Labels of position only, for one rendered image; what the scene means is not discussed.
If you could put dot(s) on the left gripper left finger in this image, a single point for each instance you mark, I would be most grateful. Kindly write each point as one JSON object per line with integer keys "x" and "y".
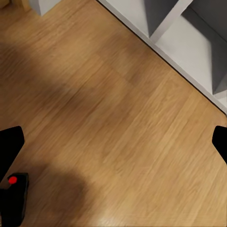
{"x": 11, "y": 142}

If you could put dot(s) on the digital camera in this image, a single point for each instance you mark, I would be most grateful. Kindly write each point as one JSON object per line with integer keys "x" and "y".
{"x": 13, "y": 201}

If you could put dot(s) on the bookcase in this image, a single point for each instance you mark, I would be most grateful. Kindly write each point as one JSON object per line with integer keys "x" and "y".
{"x": 182, "y": 38}

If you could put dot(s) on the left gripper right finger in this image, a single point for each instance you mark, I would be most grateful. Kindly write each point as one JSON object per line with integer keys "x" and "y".
{"x": 219, "y": 140}

